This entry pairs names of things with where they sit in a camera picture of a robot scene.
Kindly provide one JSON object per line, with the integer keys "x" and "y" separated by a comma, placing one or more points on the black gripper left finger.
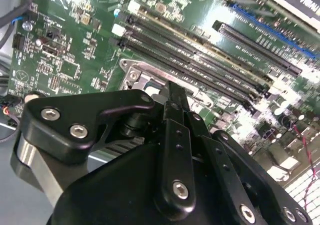
{"x": 62, "y": 115}

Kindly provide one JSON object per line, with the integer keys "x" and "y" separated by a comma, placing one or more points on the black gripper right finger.
{"x": 217, "y": 160}

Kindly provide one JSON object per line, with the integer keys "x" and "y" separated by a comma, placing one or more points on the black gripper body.
{"x": 112, "y": 197}

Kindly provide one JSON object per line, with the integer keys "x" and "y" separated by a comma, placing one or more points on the silver CPU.
{"x": 155, "y": 87}

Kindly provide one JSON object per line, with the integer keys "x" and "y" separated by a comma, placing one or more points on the metal socket cover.
{"x": 155, "y": 72}

